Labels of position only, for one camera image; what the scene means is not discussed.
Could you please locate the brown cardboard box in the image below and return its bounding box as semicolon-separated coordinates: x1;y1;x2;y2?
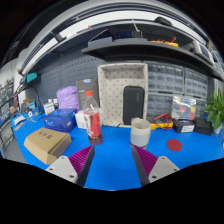
23;127;73;166

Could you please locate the small dark labelled box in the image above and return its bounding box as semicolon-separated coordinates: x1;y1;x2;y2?
172;118;196;134

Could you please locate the small white container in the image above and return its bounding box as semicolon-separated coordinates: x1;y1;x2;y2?
43;99;56;116

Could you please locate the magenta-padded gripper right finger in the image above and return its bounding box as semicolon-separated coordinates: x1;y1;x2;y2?
131;144;181;187

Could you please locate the green potted plant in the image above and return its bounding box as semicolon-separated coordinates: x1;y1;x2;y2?
204;88;224;134

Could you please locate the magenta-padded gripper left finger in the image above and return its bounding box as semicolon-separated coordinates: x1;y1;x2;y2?
45;144;96;188

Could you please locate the teal object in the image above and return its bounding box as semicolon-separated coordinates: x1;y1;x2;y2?
25;72;39;84

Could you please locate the black shelf unit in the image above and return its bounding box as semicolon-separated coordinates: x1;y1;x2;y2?
49;16;224;83

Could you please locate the black zip case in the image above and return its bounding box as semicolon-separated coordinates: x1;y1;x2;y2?
122;85;146;126

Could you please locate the white box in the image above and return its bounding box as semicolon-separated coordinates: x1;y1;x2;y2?
74;108;103;130

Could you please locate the purple plastic bag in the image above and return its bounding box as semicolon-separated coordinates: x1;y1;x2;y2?
55;85;80;111

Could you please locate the dark grey upright box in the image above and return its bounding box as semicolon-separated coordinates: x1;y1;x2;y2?
75;78;100;111

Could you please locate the flat round red coaster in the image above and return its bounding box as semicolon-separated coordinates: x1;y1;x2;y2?
166;138;184;152

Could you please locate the white and grey mug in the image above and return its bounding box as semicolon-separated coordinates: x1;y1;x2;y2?
129;117;152;149

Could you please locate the clear red-capped drink bottle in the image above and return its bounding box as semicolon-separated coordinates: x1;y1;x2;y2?
82;90;104;145

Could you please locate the clear box of colourful parts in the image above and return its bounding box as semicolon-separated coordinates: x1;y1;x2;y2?
171;95;198;121

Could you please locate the flat black hard case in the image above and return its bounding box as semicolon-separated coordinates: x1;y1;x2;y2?
193;117;214;136

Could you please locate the grey parts drawer cabinet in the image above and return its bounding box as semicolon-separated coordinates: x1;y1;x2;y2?
194;98;208;119
184;67;209;99
146;92;175;122
146;62;185;95

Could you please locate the blue cardboard box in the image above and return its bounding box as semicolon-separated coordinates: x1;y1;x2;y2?
43;108;78;134

